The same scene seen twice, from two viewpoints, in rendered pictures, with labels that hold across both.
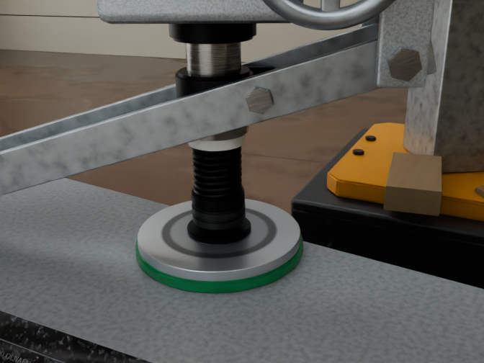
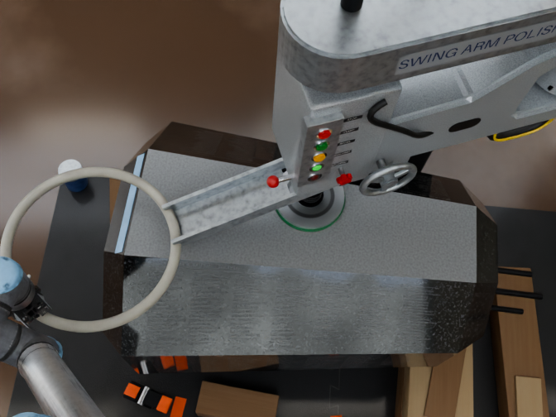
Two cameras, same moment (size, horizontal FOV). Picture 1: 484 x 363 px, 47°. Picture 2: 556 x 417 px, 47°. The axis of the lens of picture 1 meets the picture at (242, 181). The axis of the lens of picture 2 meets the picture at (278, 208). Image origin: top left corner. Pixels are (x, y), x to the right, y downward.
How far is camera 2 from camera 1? 1.52 m
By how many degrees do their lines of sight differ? 48
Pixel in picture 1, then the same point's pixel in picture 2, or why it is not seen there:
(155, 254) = (294, 221)
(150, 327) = (310, 255)
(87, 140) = (273, 206)
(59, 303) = (270, 254)
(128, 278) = (285, 231)
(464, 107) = not seen: hidden behind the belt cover
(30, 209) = not seen: hidden behind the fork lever
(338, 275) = (361, 203)
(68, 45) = not seen: outside the picture
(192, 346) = (329, 259)
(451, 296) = (404, 203)
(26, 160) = (246, 217)
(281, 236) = (336, 192)
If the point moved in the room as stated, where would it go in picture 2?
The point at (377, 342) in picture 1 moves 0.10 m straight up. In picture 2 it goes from (385, 237) to (391, 225)
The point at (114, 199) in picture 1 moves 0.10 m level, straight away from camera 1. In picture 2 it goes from (236, 171) to (218, 147)
